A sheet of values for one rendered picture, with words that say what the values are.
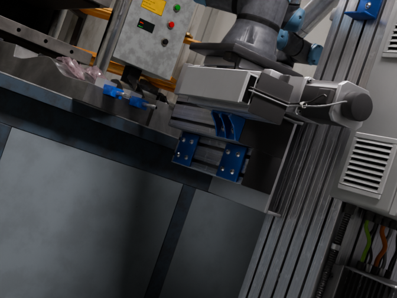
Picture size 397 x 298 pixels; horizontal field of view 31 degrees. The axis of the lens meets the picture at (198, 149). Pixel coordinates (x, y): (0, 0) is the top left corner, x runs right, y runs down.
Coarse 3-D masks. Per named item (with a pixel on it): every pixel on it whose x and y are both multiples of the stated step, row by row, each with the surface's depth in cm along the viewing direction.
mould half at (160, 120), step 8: (112, 80) 252; (120, 80) 249; (120, 88) 245; (128, 88) 246; (152, 96) 253; (152, 104) 223; (160, 104) 222; (152, 112) 222; (160, 112) 223; (168, 112) 224; (152, 120) 222; (160, 120) 223; (168, 120) 225; (160, 128) 224; (168, 128) 225; (176, 128) 227; (176, 136) 227
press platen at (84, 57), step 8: (0, 16) 273; (0, 24) 274; (8, 24) 275; (16, 24) 277; (8, 32) 276; (16, 32) 277; (24, 32) 279; (32, 32) 281; (40, 32) 282; (32, 40) 281; (40, 40) 283; (48, 40) 284; (56, 40) 286; (48, 48) 285; (56, 48) 286; (64, 48) 288; (72, 48) 290; (64, 56) 292; (72, 56) 290; (80, 56) 292; (88, 56) 294; (88, 64) 295
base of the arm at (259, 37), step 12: (240, 24) 183; (252, 24) 181; (264, 24) 181; (228, 36) 183; (240, 36) 181; (252, 36) 180; (264, 36) 181; (276, 36) 185; (252, 48) 179; (264, 48) 180; (276, 48) 186
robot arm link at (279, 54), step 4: (276, 52) 264; (280, 52) 261; (276, 56) 262; (280, 56) 261; (284, 56) 260; (288, 56) 259; (276, 60) 262; (280, 60) 261; (284, 60) 260; (288, 60) 260; (288, 64) 261; (292, 64) 262; (292, 68) 264
